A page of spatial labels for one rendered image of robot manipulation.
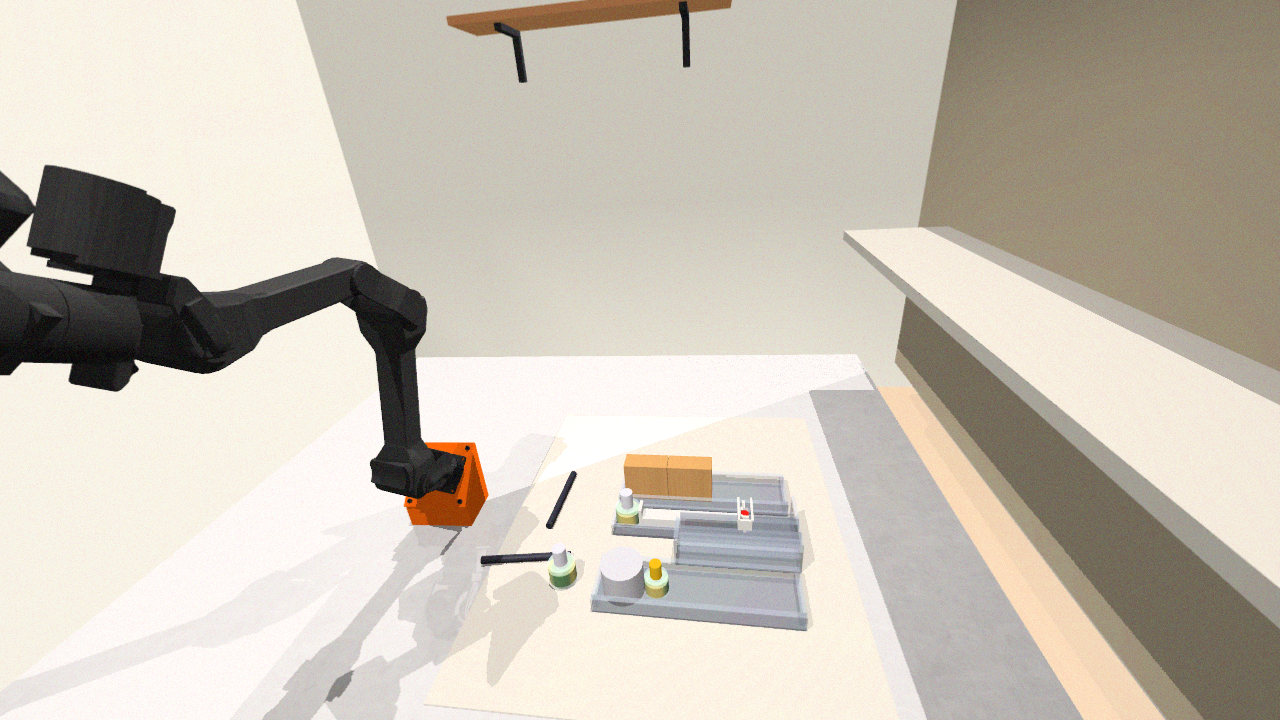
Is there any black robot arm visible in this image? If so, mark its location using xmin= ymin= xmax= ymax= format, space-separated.
xmin=26 ymin=164 xmax=466 ymax=498

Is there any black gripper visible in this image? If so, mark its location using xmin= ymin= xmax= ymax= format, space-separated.
xmin=0 ymin=170 xmax=68 ymax=375

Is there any white cylinder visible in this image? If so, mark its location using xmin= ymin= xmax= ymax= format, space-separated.
xmin=600 ymin=546 xmax=645 ymax=598

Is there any dark grey long bar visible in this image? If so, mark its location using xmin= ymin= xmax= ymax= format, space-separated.
xmin=547 ymin=471 xmax=577 ymax=529
xmin=481 ymin=552 xmax=552 ymax=564

